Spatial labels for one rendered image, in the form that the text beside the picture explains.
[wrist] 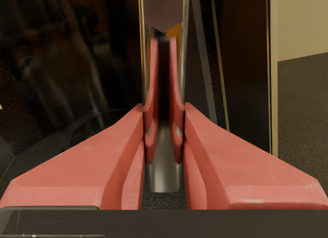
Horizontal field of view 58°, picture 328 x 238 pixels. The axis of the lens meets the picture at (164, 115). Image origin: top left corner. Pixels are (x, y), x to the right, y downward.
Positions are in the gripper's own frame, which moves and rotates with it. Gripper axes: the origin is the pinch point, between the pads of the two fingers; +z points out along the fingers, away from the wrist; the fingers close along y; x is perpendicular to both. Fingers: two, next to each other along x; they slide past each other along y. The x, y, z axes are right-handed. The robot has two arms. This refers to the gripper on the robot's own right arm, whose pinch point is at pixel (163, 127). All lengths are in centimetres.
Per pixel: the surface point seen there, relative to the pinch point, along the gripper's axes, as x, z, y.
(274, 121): 3.6, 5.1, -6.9
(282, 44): 16, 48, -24
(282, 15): 10, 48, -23
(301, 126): 18.2, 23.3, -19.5
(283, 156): 18.9, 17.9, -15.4
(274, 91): 1.4, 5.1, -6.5
